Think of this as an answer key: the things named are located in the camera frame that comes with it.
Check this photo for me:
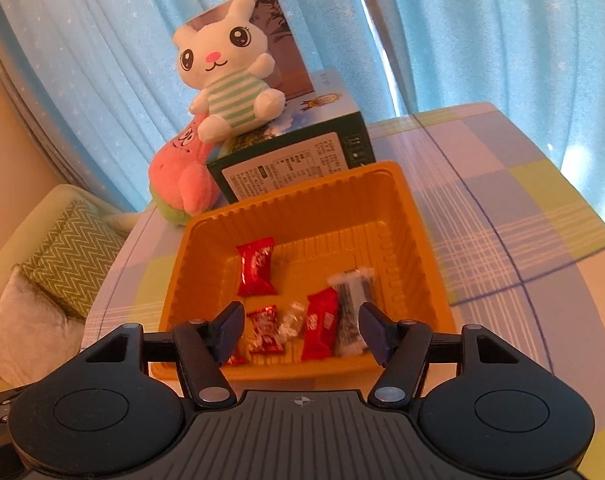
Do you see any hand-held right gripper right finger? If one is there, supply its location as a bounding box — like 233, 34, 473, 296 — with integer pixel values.
358, 302, 526, 407

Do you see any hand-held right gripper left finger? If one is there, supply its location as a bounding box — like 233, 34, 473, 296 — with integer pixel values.
84, 301, 246, 410

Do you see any clear black-print snack packet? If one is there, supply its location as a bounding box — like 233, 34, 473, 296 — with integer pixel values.
327, 267, 376, 357

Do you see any red white candy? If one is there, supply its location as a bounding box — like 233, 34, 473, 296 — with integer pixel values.
246, 305, 286, 355

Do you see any red snack packet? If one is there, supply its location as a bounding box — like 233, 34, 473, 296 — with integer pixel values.
301, 288, 341, 362
236, 237, 279, 297

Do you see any clear white candy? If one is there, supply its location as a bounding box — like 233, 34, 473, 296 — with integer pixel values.
279, 302, 306, 339

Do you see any orange plastic tray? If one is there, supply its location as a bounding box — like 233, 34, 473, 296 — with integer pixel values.
149, 160, 456, 381

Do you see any white textured pillow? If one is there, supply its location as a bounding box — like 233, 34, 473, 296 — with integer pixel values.
0, 264, 86, 387

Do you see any plaid tablecloth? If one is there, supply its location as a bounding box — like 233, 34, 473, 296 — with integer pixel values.
81, 101, 605, 403

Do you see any pink starfish plush toy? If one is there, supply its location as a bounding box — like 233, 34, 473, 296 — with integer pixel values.
149, 112, 222, 226

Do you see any green zigzag pillow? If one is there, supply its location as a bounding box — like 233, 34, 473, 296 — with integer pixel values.
19, 199, 126, 322

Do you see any light green sofa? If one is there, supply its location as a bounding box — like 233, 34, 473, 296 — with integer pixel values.
0, 183, 144, 392

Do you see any green printed box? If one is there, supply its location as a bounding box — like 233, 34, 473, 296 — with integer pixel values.
206, 67, 374, 206

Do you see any white bunny plush toy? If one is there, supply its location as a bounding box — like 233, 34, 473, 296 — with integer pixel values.
172, 0, 287, 144

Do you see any grey curtain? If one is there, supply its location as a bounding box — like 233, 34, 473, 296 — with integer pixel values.
0, 4, 149, 212

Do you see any brown printed box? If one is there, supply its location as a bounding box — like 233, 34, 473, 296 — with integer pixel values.
187, 0, 311, 102

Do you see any blue sheer curtain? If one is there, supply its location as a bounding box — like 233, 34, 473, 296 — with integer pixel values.
351, 0, 605, 242
0, 0, 399, 212

